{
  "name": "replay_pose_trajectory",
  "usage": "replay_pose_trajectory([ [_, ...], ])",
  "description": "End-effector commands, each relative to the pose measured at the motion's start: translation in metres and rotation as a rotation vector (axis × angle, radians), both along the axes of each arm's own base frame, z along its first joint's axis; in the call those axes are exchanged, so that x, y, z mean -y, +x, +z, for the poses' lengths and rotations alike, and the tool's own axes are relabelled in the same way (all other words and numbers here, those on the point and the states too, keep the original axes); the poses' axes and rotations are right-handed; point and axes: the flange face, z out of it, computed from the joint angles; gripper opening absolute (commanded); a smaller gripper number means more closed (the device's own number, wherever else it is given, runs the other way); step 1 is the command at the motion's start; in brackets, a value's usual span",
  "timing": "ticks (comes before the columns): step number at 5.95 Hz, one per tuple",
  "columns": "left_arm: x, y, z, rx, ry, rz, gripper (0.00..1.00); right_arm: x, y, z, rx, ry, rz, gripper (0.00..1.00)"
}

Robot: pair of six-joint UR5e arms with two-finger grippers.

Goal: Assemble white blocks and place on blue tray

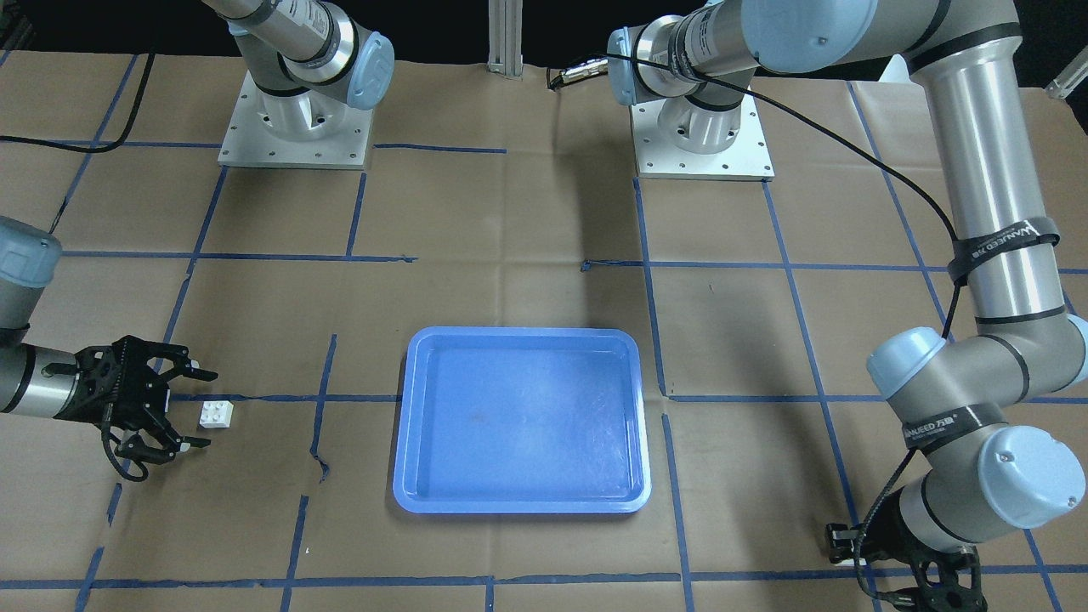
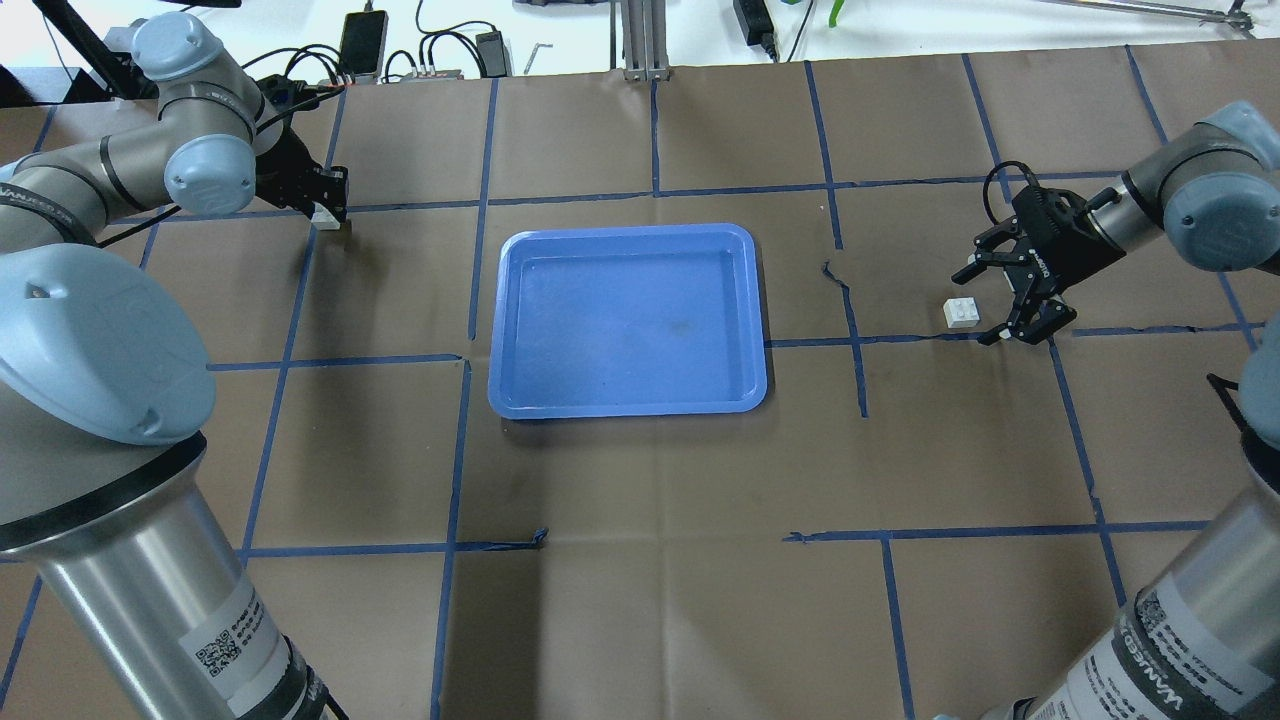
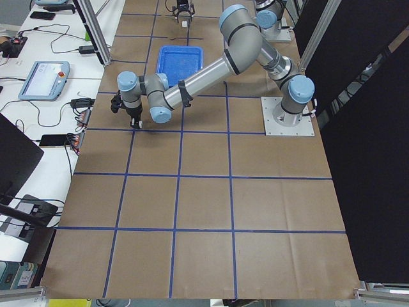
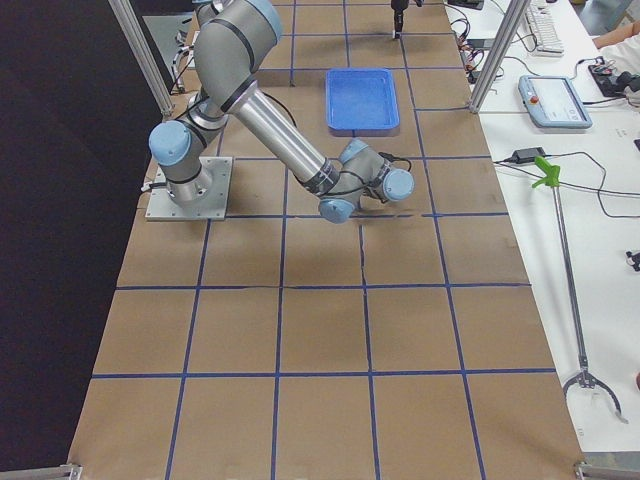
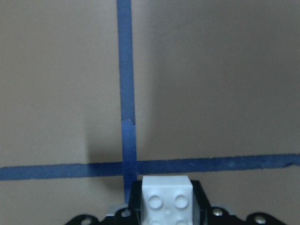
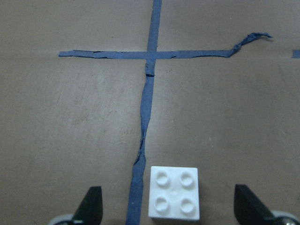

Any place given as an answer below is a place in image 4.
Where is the blue plastic tray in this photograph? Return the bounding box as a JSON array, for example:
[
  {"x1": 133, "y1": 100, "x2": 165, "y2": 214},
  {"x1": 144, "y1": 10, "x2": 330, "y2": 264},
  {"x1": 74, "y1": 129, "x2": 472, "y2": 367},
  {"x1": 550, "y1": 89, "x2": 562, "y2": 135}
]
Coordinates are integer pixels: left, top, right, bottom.
[{"x1": 325, "y1": 68, "x2": 400, "y2": 136}]

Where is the white keyboard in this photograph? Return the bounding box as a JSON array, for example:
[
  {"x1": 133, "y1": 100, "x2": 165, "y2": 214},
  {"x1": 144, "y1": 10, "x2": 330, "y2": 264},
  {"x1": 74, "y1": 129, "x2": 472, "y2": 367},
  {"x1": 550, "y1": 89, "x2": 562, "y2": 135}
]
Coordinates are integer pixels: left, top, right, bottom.
[{"x1": 524, "y1": 1, "x2": 565, "y2": 57}]

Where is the teach pendant tablet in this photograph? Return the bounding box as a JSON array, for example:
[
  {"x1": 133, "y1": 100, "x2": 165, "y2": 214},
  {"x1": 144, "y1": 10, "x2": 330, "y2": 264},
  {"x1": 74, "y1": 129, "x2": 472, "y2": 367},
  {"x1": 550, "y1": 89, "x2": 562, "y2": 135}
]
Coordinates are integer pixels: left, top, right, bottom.
[{"x1": 518, "y1": 75, "x2": 592, "y2": 129}]

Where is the black power adapter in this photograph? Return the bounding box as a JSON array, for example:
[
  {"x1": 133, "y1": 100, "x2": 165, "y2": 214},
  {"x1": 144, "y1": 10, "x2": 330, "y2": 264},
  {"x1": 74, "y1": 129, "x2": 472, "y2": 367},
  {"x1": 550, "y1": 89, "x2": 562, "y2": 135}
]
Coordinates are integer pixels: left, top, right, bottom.
[{"x1": 509, "y1": 147, "x2": 546, "y2": 164}]

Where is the aluminium frame post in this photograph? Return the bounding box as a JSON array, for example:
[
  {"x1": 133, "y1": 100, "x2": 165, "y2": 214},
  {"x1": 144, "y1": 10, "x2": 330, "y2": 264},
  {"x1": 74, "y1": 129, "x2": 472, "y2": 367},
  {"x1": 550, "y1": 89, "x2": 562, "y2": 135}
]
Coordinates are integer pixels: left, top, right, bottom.
[{"x1": 468, "y1": 0, "x2": 529, "y2": 113}]

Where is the green handled reacher grabber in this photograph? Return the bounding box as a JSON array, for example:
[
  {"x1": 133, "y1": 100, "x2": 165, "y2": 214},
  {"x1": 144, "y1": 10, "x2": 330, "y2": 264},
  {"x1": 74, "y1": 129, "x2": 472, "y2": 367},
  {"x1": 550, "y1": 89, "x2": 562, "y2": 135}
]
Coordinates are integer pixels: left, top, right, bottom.
[{"x1": 530, "y1": 155, "x2": 630, "y2": 425}]

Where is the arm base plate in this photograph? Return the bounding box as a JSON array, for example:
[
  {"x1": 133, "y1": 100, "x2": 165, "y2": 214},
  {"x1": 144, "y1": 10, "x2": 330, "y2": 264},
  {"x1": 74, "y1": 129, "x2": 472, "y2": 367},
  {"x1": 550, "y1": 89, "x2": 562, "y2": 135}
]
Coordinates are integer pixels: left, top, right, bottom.
[{"x1": 146, "y1": 156, "x2": 233, "y2": 221}]

